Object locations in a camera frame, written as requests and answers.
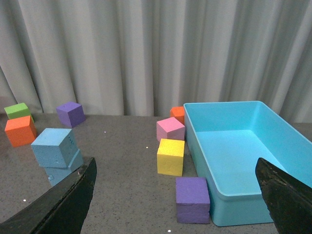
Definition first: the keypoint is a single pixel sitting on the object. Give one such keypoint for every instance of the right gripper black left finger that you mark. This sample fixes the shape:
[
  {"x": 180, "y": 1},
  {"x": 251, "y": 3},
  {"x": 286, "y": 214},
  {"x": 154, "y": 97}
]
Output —
[{"x": 61, "y": 210}]

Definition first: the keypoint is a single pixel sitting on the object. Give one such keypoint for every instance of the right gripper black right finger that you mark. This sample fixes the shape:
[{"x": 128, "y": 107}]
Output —
[{"x": 288, "y": 200}]

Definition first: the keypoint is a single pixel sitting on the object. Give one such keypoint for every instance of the light blue foam cube chipped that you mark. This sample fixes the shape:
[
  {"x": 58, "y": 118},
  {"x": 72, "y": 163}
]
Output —
[{"x": 56, "y": 175}]

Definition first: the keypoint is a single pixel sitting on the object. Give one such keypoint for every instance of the light blue foam cube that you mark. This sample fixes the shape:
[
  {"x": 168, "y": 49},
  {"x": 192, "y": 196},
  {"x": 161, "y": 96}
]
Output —
[{"x": 55, "y": 147}]

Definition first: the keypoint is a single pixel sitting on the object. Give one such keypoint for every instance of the light blue plastic bin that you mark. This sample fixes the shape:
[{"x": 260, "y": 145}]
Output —
[{"x": 226, "y": 139}]

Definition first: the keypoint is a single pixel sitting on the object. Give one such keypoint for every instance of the orange foam cube left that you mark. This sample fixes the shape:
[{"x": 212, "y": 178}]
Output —
[{"x": 20, "y": 131}]

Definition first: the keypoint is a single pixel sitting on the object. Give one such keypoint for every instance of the orange foam cube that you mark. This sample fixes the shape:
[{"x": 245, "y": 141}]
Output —
[
  {"x": 20, "y": 131},
  {"x": 178, "y": 113}
]

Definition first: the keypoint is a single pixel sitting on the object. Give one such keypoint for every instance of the purple foam cube front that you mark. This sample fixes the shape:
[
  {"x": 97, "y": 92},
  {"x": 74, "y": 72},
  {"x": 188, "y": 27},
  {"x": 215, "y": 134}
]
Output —
[{"x": 192, "y": 200}]

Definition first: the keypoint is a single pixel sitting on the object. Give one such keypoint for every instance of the purple foam cube near curtain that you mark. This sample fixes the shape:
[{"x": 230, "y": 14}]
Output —
[{"x": 71, "y": 114}]

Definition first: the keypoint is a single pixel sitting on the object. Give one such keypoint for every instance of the green foam cube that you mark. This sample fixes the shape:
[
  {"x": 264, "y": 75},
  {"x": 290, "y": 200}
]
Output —
[{"x": 18, "y": 110}]

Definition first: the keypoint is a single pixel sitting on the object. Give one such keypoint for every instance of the yellow foam cube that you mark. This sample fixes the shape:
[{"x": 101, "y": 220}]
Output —
[{"x": 170, "y": 157}]

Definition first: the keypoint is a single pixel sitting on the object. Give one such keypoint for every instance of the pink foam cube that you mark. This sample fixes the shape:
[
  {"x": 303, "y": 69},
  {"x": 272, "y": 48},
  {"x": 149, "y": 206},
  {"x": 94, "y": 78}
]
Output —
[{"x": 170, "y": 128}]

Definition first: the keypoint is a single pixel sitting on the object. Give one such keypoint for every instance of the orange foam cube right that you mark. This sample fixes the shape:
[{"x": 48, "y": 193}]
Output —
[{"x": 178, "y": 113}]

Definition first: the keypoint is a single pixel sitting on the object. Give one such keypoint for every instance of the grey curtain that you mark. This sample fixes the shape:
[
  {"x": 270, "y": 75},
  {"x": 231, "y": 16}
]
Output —
[{"x": 143, "y": 57}]

